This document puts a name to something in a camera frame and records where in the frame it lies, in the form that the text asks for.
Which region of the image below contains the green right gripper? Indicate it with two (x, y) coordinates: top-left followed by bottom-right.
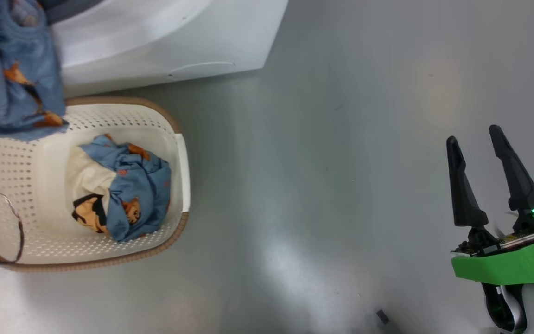
(446, 124), (534, 284)

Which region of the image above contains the blue bear print garment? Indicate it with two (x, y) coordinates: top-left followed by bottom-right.
(0, 0), (69, 142)

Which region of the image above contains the blue and cream cartoon garment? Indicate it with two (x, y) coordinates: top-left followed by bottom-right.
(65, 134), (172, 243)

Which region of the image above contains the cream perforated laundry basket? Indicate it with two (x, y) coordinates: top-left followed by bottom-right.
(0, 96), (191, 272)

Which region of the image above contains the white washing machine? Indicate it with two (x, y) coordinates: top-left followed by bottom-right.
(47, 0), (289, 98)

